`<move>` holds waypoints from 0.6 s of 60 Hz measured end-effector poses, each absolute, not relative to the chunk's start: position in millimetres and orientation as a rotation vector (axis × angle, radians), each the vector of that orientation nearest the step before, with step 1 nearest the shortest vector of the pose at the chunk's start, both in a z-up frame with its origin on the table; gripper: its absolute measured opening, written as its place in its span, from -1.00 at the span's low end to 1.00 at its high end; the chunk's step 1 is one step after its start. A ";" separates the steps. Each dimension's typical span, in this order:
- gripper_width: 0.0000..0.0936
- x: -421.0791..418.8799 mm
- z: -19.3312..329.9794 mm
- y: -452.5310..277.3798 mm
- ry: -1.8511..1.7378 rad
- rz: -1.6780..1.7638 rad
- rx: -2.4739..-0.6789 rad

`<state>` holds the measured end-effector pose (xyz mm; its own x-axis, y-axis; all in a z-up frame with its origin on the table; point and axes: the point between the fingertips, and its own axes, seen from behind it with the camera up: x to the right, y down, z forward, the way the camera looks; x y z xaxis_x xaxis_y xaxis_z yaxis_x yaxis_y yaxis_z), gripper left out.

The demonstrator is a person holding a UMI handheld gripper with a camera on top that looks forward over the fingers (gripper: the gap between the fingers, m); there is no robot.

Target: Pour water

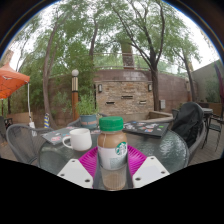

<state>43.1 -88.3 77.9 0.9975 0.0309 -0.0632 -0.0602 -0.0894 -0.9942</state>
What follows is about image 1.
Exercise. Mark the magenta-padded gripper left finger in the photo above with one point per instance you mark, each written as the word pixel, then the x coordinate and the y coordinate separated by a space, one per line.
pixel 75 171

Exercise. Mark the dark metal chair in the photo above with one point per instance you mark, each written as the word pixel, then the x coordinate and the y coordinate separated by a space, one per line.
pixel 215 128

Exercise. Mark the wooden lamp post white globe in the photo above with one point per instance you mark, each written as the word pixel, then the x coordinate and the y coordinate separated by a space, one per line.
pixel 75 100

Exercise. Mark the grey mesh patio chair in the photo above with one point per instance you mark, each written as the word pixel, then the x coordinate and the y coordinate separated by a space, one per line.
pixel 74 122
pixel 200 141
pixel 20 141

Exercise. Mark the white ceramic mug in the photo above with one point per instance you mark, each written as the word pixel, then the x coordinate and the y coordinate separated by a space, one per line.
pixel 81 140

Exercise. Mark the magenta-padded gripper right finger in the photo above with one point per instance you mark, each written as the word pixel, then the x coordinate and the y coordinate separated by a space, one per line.
pixel 150 170

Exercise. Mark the black laptop with stickers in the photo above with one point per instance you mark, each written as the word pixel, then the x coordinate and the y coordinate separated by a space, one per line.
pixel 146 128

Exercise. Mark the orange patio umbrella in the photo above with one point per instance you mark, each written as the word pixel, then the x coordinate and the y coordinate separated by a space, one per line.
pixel 11 81

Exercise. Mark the green-capped coffee drink bottle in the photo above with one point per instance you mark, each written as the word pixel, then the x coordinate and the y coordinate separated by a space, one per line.
pixel 112 150

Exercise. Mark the dark-trunked branching green tree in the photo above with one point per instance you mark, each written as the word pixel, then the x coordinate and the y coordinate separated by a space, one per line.
pixel 155 90

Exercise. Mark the blue yellow striped cone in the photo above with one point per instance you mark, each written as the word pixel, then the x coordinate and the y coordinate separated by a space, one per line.
pixel 46 121

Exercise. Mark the grey wall utility box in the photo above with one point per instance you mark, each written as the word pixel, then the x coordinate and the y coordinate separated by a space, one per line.
pixel 162 104

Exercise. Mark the tall leaning green tree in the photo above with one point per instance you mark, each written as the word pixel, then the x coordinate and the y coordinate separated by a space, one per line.
pixel 46 86

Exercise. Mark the wall lantern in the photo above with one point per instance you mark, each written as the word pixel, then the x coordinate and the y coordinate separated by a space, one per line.
pixel 100 88
pixel 149 87

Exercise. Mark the colourful sticker card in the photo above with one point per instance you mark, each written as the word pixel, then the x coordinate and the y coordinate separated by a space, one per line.
pixel 95 131

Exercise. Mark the black jacket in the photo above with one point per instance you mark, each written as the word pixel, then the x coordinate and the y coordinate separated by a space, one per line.
pixel 188 121

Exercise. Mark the green plant in blue pot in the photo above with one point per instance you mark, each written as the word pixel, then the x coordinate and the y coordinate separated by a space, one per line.
pixel 87 115

